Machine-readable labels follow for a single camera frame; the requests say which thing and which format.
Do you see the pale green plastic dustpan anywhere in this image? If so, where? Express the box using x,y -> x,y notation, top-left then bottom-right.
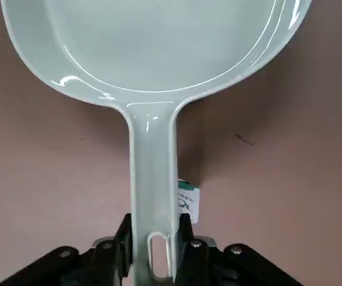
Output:
0,0 -> 313,284

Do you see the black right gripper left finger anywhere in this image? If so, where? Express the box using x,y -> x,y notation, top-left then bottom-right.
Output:
0,213 -> 134,286

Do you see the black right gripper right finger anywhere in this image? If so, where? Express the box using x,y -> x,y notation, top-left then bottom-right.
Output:
175,213 -> 304,286

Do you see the white green paper tag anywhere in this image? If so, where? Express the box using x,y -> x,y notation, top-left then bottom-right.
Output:
177,178 -> 201,224

